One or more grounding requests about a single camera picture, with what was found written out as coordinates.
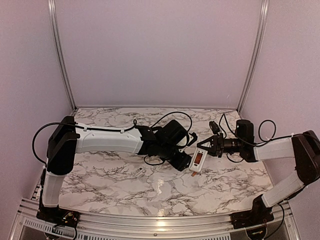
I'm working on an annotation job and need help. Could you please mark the front aluminium rail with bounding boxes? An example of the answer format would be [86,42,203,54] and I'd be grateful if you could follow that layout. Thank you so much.
[9,199,301,240]

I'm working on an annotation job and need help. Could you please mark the left aluminium frame post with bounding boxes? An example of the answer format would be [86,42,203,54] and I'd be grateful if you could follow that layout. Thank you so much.
[47,0,77,112]

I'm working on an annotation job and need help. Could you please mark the aluminium frame post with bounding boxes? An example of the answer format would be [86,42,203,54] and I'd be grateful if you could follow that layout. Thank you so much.
[47,0,77,112]
[236,0,270,114]

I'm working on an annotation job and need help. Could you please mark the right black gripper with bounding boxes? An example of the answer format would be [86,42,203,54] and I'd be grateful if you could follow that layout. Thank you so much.
[197,132,244,158]

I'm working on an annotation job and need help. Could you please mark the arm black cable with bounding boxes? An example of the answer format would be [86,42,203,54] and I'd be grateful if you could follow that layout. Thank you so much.
[218,113,277,163]
[32,111,193,167]

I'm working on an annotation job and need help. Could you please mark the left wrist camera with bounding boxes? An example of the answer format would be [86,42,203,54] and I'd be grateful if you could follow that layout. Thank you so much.
[186,132,198,147]

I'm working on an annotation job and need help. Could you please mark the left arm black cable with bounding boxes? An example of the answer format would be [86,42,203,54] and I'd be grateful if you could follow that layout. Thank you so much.
[32,111,193,167]

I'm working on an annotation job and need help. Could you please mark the right aluminium frame post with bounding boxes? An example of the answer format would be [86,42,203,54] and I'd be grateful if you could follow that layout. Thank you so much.
[236,0,270,114]

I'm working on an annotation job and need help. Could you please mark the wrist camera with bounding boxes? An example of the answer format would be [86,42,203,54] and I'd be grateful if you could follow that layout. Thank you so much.
[209,121,220,135]
[186,132,198,147]

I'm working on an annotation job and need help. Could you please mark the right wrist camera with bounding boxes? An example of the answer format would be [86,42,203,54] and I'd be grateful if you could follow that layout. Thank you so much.
[209,121,220,135]

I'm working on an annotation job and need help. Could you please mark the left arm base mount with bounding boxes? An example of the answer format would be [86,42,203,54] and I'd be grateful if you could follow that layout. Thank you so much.
[36,206,80,228]

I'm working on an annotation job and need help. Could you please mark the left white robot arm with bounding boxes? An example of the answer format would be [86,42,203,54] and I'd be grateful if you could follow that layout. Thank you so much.
[40,116,198,223]

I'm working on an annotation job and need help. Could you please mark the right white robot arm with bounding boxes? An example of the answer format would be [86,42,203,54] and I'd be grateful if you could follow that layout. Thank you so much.
[189,119,320,224]

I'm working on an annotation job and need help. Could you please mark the white remote control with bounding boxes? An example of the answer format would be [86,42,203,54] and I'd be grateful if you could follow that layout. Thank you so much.
[189,147,208,173]

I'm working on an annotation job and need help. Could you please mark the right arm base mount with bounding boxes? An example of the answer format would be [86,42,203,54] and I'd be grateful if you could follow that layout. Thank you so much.
[230,194,275,229]

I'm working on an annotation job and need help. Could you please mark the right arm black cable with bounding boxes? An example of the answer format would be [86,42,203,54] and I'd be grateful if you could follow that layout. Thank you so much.
[218,113,277,163]

